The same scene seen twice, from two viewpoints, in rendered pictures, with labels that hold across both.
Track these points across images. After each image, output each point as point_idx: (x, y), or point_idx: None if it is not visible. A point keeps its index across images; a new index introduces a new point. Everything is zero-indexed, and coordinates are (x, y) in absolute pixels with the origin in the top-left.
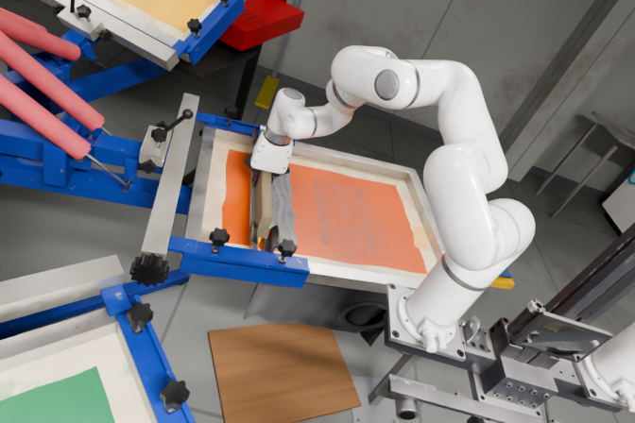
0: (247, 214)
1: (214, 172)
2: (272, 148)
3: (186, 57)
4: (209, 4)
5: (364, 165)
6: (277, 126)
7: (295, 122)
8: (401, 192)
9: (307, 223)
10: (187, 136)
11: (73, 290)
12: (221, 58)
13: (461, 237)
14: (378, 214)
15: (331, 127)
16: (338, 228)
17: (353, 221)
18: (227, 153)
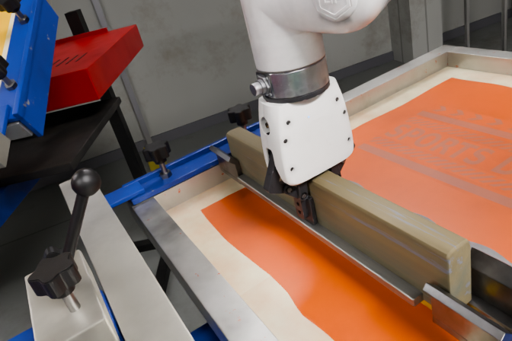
0: (358, 285)
1: (219, 262)
2: (308, 113)
3: (19, 128)
4: (1, 45)
5: (391, 84)
6: (291, 49)
7: None
8: (468, 77)
9: (456, 208)
10: (120, 238)
11: None
12: (81, 128)
13: None
14: (501, 116)
15: None
16: (502, 175)
17: (496, 148)
18: (205, 218)
